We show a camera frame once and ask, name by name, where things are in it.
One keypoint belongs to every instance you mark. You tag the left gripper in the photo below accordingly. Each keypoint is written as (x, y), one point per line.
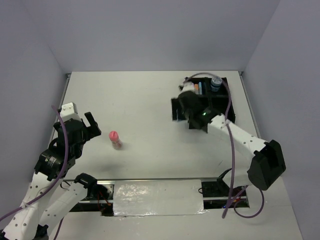
(92, 130)

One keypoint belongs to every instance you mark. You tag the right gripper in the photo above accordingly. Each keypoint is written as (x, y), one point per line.
(176, 104)

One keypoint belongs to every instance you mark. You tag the blue cap highlighter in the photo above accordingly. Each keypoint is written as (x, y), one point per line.
(200, 90)

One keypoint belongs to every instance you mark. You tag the orange cap highlighter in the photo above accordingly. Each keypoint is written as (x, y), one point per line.
(196, 87)

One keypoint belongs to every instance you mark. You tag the pink lid small bottle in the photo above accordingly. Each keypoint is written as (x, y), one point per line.
(115, 140)

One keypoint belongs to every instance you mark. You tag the blue paint jar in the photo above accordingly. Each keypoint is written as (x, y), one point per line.
(215, 83)

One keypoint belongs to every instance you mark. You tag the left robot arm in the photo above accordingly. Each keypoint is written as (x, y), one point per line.
(36, 218)

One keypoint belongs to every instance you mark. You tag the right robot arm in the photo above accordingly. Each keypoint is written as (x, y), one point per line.
(267, 162)

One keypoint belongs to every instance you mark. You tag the black four-compartment organizer tray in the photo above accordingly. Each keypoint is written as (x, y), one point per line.
(217, 102)

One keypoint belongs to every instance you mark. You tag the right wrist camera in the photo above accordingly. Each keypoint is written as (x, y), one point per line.
(186, 86)

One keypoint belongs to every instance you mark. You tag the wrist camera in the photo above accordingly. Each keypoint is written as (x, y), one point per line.
(186, 86)
(69, 111)

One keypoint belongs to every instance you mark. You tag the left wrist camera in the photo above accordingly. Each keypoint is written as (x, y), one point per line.
(69, 111)

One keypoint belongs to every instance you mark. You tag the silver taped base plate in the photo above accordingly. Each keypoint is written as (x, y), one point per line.
(157, 198)

